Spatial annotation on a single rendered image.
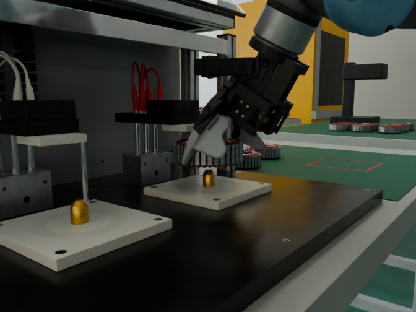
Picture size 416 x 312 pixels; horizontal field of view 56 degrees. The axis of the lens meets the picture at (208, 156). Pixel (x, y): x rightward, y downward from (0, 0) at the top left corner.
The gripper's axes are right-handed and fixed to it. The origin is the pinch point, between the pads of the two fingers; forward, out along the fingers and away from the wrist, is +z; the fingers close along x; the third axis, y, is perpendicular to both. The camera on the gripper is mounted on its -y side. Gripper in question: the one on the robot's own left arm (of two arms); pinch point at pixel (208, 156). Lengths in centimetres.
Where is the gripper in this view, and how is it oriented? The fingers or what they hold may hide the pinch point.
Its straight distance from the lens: 62.9
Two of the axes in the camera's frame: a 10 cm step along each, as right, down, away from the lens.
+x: 6.1, -1.1, 7.8
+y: 6.9, 5.7, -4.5
